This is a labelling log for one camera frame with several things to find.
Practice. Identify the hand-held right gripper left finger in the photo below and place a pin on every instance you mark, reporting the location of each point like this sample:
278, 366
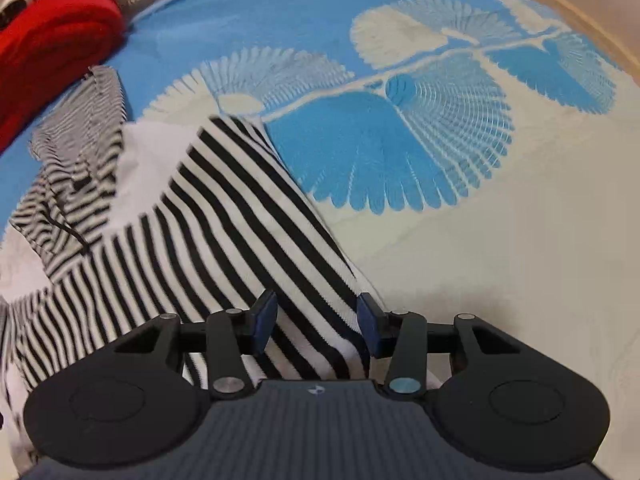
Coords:
264, 324

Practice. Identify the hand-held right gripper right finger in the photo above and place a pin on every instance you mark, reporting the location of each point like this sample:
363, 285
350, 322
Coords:
369, 326

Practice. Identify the black white striped shirt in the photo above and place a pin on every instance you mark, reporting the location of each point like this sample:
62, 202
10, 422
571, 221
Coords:
190, 240

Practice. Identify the blue white patterned blanket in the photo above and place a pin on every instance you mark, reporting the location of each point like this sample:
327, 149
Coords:
320, 35

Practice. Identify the red knitted sweater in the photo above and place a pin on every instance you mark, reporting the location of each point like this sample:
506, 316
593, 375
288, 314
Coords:
55, 55

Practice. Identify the wooden bed frame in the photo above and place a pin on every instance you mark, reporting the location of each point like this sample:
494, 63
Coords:
600, 25

